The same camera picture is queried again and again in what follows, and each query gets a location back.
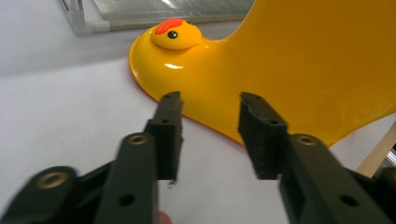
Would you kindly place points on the yellow duck-shaped plastic tray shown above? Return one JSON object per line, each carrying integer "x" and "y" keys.
{"x": 280, "y": 71}

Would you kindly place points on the wooden strip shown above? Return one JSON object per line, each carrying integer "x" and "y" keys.
{"x": 378, "y": 154}

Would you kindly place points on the clear plastic container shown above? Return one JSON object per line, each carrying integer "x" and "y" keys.
{"x": 124, "y": 14}

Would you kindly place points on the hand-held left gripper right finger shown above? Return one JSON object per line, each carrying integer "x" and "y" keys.
{"x": 261, "y": 140}

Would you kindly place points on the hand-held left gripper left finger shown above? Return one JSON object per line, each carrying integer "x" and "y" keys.
{"x": 166, "y": 137}

